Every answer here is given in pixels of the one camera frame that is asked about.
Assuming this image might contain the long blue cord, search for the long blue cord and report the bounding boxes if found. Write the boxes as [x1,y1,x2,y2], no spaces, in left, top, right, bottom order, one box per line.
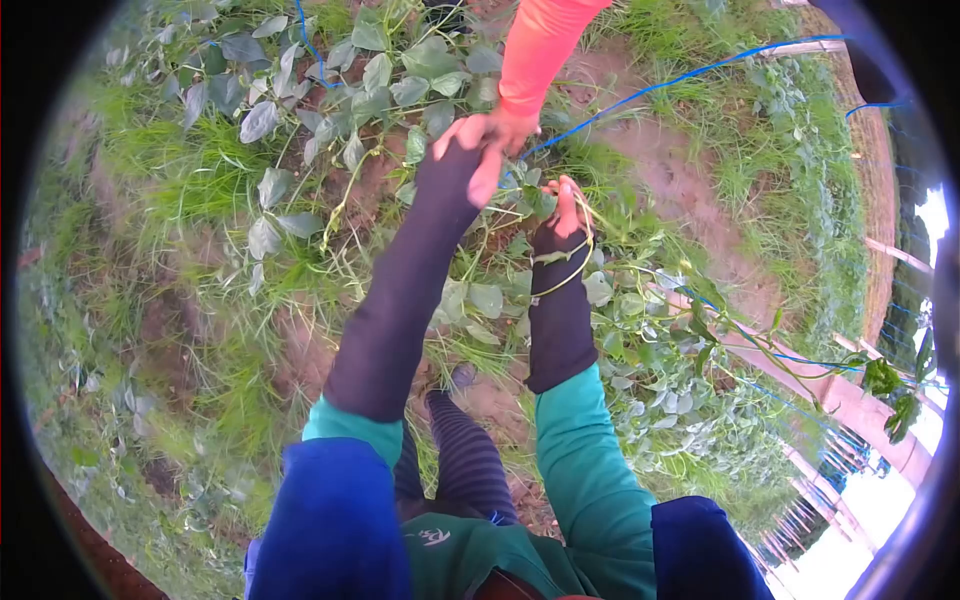
[501,33,850,185]

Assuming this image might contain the person's body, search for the person's body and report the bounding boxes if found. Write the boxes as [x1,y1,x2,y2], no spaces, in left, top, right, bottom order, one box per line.
[243,437,775,600]

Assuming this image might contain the thin green vine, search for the thin green vine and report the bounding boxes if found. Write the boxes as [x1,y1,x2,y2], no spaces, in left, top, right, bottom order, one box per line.
[528,183,939,444]

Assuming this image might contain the row of leafy bean plants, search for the row of leafy bean plants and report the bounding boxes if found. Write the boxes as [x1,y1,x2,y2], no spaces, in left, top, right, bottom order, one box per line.
[431,161,834,481]

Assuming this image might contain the patch of leafy bean plants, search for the patch of leafy bean plants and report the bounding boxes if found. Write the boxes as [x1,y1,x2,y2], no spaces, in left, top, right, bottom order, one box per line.
[105,0,519,297]

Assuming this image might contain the person's right fingers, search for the person's right fingers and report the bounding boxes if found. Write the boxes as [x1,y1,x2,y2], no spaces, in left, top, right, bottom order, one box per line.
[546,175,595,235]

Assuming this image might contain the short blue cord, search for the short blue cord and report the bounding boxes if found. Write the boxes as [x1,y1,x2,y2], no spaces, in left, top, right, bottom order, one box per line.
[294,0,345,90]

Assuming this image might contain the person's legs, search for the person's legs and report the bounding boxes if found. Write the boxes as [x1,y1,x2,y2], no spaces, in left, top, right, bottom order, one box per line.
[393,363,520,526]

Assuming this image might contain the person's left hand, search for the person's left hand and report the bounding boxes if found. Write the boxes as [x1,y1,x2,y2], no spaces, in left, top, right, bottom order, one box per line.
[414,142,486,226]

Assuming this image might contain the person's right hand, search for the person's right hand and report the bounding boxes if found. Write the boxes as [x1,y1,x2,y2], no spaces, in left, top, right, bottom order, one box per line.
[531,175,595,261]

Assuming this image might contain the thin wooden pole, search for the thin wooden pole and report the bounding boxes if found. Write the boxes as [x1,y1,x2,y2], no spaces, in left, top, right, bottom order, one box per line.
[862,237,936,276]
[756,39,850,60]

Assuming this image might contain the row of wooden stakes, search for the row of wooden stakes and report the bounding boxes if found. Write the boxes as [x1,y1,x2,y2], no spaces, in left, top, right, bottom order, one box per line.
[738,431,890,590]

